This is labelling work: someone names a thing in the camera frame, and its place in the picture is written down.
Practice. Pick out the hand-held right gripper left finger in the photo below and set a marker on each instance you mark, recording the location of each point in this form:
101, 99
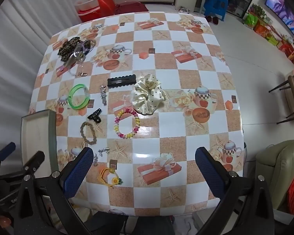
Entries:
77, 173

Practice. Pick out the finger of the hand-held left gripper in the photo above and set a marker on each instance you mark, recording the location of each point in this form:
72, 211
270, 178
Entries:
5, 150
35, 159

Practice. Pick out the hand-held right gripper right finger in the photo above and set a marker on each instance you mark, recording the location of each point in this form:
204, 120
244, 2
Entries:
210, 173

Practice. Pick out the shallow beige tray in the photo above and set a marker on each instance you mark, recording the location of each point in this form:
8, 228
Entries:
36, 137

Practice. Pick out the small black claw clip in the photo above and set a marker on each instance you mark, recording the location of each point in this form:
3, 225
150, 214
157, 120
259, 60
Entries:
94, 117

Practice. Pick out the green plastic bangle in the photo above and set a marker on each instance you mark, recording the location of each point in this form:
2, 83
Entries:
72, 93

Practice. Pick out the cream polka dot scrunchie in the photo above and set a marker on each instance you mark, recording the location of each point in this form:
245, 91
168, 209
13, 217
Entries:
142, 102

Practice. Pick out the checkered printed tablecloth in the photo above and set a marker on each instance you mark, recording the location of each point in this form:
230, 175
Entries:
161, 132

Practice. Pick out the beige sofa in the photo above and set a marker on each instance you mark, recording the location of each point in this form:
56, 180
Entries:
284, 161

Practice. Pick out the silver hair clip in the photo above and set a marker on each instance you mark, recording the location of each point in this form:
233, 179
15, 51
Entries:
103, 98

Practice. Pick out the small purple hair clip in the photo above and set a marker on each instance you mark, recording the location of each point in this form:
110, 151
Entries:
61, 69

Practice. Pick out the black scalloped snap clip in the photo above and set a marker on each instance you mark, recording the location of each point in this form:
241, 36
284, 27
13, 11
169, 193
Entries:
121, 81

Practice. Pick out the clear hair claw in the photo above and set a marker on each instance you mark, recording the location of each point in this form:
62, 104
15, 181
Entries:
76, 57

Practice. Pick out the white curtain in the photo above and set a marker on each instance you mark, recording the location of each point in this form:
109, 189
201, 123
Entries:
19, 41

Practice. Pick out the leopard print scrunchie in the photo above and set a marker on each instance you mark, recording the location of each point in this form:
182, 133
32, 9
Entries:
67, 47

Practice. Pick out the row of gift boxes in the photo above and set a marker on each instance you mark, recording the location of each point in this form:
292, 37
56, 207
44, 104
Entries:
272, 35

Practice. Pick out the red plastic basin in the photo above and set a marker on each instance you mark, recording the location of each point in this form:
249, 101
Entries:
88, 14

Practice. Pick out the red slippers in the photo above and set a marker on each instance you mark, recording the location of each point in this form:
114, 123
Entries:
212, 20

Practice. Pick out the green bag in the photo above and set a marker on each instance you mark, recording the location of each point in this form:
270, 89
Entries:
250, 20

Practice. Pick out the white sandals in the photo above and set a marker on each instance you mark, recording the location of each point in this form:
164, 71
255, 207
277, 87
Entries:
183, 9

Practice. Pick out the blue plastic stool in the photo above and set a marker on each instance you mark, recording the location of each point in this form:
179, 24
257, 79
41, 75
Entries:
212, 3

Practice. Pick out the red plastic chair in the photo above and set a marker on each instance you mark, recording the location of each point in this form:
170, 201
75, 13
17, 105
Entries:
109, 2

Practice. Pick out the dark red cloth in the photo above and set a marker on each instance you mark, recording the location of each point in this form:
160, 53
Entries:
132, 7

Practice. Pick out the flat screen television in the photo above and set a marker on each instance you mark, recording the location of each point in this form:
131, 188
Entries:
284, 12

